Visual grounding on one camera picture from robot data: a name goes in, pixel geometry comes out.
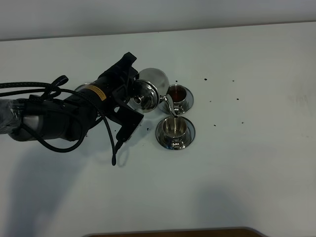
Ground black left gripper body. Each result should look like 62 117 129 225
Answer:
81 52 144 143

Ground stainless steel teapot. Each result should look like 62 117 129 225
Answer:
129 68 177 116

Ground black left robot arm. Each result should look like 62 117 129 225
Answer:
0 53 143 146

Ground round steel teapot saucer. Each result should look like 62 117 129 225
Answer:
75 83 90 92

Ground far stainless steel teacup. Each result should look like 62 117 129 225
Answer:
167 84 187 115

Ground stainless steel teacup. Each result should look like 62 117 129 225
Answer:
161 117 188 150
167 84 187 115

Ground near stainless steel saucer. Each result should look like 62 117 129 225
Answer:
156 117 196 150

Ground stainless steel saucer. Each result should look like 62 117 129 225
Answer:
158 84 195 115
156 117 196 150

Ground near stainless steel teacup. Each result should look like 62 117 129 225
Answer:
161 117 188 150

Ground far stainless steel saucer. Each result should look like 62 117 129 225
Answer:
158 84 195 115

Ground braided black left cable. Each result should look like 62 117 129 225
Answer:
0 75 119 166

